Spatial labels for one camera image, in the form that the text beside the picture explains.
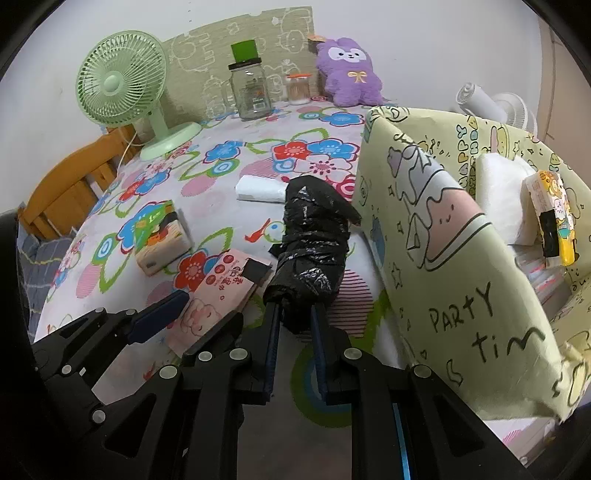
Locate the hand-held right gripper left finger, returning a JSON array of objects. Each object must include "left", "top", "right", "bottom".
[{"left": 92, "top": 299, "right": 281, "bottom": 480}]

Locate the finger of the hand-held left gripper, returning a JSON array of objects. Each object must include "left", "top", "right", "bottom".
[
  {"left": 46, "top": 290, "right": 191, "bottom": 376},
  {"left": 90, "top": 322, "right": 245, "bottom": 423}
]

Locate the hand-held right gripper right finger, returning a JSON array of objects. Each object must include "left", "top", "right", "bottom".
[{"left": 310, "top": 304, "right": 532, "bottom": 480}]

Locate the pink tissue pack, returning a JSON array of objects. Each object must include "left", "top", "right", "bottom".
[{"left": 166, "top": 248, "right": 273, "bottom": 358}]

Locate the black plastic bag roll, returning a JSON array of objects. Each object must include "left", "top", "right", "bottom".
[{"left": 263, "top": 174, "right": 363, "bottom": 333}]

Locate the yellow printed storage box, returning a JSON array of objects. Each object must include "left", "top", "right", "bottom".
[{"left": 353, "top": 105, "right": 591, "bottom": 423}]

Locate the clear plastic bag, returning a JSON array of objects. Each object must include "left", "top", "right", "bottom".
[{"left": 510, "top": 242, "right": 573, "bottom": 324}]

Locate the white soft packet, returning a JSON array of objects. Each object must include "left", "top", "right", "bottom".
[{"left": 475, "top": 152, "right": 539, "bottom": 245}]

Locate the yellow cartoon tissue pack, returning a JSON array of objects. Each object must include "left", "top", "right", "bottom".
[{"left": 523, "top": 170, "right": 579, "bottom": 267}]

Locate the green tissue pack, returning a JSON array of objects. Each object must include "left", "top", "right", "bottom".
[{"left": 135, "top": 199, "right": 192, "bottom": 278}]

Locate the grey plaid pillow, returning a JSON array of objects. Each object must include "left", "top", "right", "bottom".
[{"left": 16, "top": 233, "right": 77, "bottom": 296}]

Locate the white tissue pack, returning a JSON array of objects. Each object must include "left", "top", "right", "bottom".
[{"left": 235, "top": 174, "right": 291, "bottom": 204}]

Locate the wooden headboard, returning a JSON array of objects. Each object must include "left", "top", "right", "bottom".
[{"left": 18, "top": 127, "right": 139, "bottom": 241}]

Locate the floral tablecloth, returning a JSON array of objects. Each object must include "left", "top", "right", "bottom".
[{"left": 30, "top": 95, "right": 416, "bottom": 421}]

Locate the green desk fan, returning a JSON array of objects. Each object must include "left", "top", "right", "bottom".
[{"left": 75, "top": 30, "right": 204, "bottom": 161}]

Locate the glass jar with green lid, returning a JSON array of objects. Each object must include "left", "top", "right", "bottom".
[{"left": 221, "top": 41, "right": 274, "bottom": 121}]

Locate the small jar with orange lid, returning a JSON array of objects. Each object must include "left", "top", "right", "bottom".
[{"left": 285, "top": 73, "right": 311, "bottom": 106}]

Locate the green printed board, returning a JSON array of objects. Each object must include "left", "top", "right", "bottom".
[{"left": 161, "top": 6, "right": 319, "bottom": 123}]

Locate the purple plush bunny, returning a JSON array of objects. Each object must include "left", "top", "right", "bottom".
[{"left": 310, "top": 34, "right": 386, "bottom": 108}]

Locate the white standing fan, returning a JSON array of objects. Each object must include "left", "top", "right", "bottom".
[{"left": 455, "top": 82, "right": 539, "bottom": 134}]

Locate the beige door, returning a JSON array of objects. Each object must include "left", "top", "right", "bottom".
[{"left": 536, "top": 18, "right": 591, "bottom": 153}]

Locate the desk fan cable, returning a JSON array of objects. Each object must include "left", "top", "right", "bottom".
[{"left": 117, "top": 124, "right": 140, "bottom": 162}]

